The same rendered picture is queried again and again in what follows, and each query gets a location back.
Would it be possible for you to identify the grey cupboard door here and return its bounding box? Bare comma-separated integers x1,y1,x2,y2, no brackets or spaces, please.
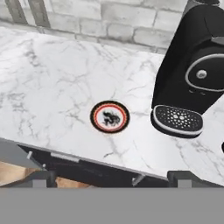
0,137,46,171

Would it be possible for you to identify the grey bar cupboard handle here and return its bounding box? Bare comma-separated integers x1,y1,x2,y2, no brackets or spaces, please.
130,173,146,187

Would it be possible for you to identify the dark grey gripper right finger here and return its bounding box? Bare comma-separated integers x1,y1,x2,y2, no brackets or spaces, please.
166,170,224,188

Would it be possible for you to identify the dark drawer front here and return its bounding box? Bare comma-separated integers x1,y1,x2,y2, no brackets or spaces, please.
17,143,170,188

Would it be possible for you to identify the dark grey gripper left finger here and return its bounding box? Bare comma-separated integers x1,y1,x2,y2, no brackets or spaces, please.
0,170,57,188

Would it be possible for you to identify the black red white saucer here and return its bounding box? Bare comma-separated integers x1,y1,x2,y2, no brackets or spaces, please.
89,100,131,135

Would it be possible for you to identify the black coffee machine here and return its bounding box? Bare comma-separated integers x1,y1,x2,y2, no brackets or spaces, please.
150,0,224,139

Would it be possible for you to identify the grey wall frame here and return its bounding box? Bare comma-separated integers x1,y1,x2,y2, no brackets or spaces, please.
4,0,51,28

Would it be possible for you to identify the grey bar drawer handle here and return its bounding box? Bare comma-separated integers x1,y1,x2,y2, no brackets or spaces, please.
50,150,81,164

